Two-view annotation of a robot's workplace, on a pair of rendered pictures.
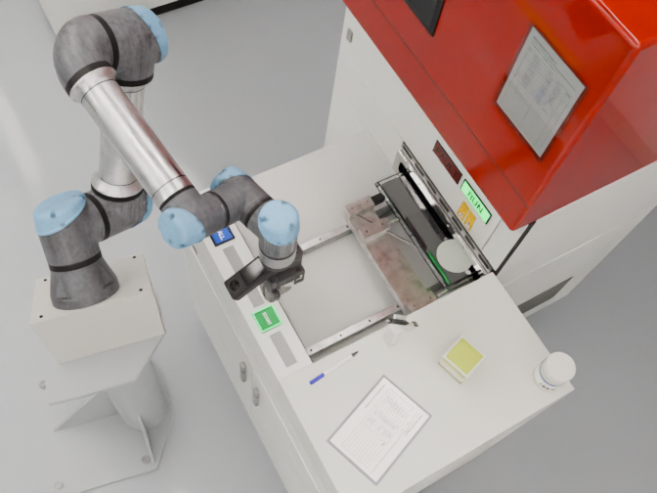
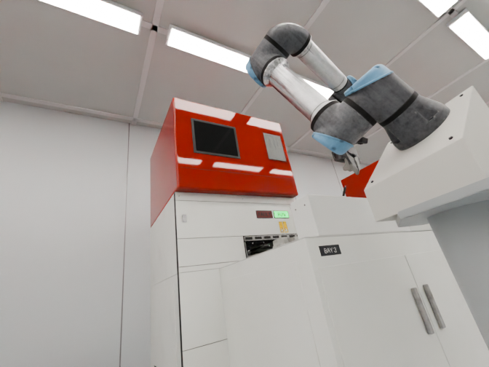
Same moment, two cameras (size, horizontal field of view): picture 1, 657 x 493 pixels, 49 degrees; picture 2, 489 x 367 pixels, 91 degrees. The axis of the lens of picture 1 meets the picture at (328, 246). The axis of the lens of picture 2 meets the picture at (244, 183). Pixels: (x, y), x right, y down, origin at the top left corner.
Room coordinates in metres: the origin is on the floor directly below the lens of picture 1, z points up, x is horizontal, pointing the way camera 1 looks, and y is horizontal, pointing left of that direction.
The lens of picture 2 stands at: (1.01, 1.18, 0.71)
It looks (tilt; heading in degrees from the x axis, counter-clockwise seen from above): 23 degrees up; 277
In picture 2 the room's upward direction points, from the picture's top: 10 degrees counter-clockwise
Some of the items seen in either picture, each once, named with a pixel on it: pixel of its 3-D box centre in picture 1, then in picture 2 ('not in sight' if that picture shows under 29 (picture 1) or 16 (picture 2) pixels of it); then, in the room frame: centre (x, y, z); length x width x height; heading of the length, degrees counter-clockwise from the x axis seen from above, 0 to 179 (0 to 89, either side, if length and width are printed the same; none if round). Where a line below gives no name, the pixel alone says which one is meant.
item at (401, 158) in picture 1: (437, 217); (278, 247); (1.05, -0.28, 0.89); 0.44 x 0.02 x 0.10; 40
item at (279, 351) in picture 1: (243, 288); (355, 218); (0.72, 0.19, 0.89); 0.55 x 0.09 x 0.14; 40
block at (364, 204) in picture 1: (359, 207); (280, 241); (1.03, -0.06, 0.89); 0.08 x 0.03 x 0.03; 130
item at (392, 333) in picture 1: (399, 328); not in sight; (0.65, -0.20, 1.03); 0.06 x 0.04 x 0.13; 130
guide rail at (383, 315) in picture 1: (382, 315); not in sight; (0.75, -0.18, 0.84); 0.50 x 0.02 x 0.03; 130
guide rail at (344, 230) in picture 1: (332, 235); not in sight; (0.96, -0.01, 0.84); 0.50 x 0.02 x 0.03; 130
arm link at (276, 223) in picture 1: (277, 228); not in sight; (0.64, 0.10, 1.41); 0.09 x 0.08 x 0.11; 57
